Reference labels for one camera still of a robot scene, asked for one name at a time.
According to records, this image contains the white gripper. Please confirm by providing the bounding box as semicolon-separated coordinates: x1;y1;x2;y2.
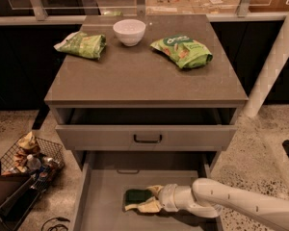
137;184;196;213

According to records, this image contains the green and yellow sponge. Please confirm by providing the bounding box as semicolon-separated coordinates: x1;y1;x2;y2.
124;189;153;211

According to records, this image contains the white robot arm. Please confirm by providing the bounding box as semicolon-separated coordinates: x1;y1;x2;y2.
136;178;289;231

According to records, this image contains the grey open middle drawer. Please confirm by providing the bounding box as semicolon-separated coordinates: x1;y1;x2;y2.
69;151;223;231

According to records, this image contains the grey drawer cabinet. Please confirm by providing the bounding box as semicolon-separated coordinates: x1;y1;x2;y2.
45;14;248;165

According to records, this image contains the grey top drawer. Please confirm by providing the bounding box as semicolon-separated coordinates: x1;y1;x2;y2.
56;108;236;151

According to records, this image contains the plastic bottle in basket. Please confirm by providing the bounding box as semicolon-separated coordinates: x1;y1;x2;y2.
26;154;41;171

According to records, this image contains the dark bin lower left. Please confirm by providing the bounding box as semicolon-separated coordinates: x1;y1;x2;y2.
0;161;38;231

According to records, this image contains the green chip bag right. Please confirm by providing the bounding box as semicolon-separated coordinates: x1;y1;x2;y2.
150;35;213;69

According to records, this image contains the green chip bag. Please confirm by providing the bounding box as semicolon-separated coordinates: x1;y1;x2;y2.
54;31;106;60
150;35;213;69

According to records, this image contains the white ceramic bowl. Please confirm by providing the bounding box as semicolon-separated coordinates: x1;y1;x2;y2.
113;19;146;46

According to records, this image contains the green chip bag left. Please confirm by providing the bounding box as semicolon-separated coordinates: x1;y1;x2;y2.
54;31;106;60

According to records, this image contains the black cable on floor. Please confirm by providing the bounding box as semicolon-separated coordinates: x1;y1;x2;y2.
40;217;71;231

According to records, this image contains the wire basket with trash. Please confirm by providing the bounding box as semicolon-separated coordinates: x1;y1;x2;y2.
1;132;65;192

